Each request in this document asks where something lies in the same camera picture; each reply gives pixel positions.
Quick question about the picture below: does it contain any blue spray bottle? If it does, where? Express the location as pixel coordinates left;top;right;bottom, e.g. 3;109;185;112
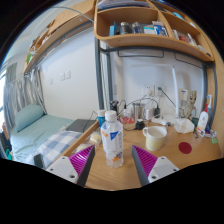
205;94;213;114

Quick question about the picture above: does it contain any white crumpled bag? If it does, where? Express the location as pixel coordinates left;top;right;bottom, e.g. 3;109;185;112
173;118;195;134

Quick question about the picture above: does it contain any grey curtain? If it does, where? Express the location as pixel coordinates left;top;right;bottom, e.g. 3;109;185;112
3;71;46;124

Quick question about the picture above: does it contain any wooden shelf unit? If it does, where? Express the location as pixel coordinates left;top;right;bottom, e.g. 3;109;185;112
93;0;215;63

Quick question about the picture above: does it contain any dark grey laptop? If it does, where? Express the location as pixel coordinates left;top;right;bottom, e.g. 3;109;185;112
65;118;98;133

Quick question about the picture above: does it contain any white power adapter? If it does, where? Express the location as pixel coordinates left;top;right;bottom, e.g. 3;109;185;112
145;108;155;121

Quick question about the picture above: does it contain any flat round red coaster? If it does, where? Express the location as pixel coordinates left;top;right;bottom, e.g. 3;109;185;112
178;141;193;155

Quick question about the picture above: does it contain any red packet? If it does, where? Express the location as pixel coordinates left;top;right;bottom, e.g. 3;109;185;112
121;109;134;124

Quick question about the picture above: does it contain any white power strip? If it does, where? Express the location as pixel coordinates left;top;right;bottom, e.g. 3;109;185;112
150;116;168;126

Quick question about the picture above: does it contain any steel cup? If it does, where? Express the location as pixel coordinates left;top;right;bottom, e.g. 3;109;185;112
132;102;147;123

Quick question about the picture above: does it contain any blue checked blanket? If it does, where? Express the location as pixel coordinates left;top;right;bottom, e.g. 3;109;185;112
33;130;83;168

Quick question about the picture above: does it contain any cream ceramic mug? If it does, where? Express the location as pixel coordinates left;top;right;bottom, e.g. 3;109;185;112
142;125;168;152

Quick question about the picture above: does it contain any grey metal desk frame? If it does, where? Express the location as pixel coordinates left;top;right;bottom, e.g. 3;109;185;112
94;36;218;128

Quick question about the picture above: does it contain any brown tree figurine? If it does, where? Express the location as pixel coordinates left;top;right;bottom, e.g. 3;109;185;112
186;90;198;118

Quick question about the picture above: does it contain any green striped bed mattress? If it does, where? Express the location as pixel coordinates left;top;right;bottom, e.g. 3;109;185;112
9;113;76;163

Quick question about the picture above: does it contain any wrapped cream bun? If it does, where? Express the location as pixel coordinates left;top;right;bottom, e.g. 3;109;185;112
74;143;89;154
89;132;103;145

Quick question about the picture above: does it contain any green pillow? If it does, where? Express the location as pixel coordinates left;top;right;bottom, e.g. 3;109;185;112
14;104;45;132

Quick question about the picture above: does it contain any blue bottle with white cap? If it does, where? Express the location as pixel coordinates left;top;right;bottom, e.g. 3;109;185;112
97;109;107;128

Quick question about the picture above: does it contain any clear plastic water bottle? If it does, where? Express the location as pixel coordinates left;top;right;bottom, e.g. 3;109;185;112
100;110;125;169

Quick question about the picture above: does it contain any white red pump lotion bottle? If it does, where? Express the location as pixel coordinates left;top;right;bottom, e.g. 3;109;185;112
197;103;210;132

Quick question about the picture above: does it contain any dark cable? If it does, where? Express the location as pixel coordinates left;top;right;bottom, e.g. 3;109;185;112
158;87;177;108

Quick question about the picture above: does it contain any wooden upper bunk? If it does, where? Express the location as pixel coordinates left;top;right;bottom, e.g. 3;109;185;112
23;0;96;74

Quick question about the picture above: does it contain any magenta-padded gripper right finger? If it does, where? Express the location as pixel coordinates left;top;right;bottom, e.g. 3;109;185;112
131;144;180;187

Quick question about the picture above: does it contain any white double wall switch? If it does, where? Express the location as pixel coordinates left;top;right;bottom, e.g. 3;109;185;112
59;70;72;82

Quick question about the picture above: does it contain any white wall socket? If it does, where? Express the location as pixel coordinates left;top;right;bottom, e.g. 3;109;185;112
143;84;156;98
155;84;166;98

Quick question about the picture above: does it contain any white blue wall box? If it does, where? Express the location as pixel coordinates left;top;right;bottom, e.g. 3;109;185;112
178;88;189;103

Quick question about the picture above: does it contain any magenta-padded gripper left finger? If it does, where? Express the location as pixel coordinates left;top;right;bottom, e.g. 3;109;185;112
45;144;96;188

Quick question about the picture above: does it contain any black charger block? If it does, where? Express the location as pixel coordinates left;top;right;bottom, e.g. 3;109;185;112
134;120;146;131

